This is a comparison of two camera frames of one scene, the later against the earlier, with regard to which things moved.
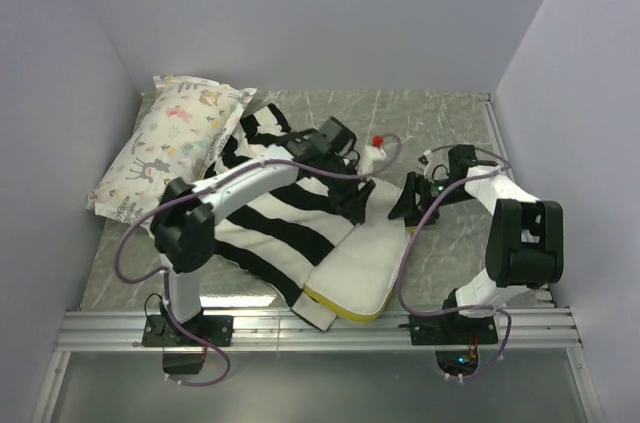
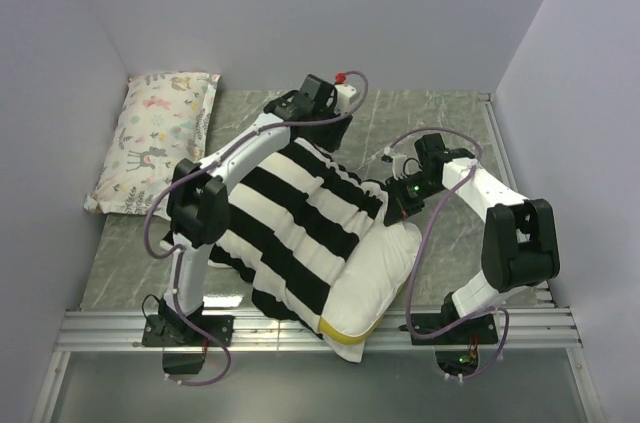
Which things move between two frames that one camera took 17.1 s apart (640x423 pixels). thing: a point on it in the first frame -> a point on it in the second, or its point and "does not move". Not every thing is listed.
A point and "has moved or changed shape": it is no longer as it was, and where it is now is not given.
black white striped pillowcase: x=281 y=236 has moved or changed shape
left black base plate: x=218 y=329 does not move
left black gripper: x=352 y=201 -> x=334 y=141
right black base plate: x=448 y=329 does not move
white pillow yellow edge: x=357 y=278 -> x=380 y=269
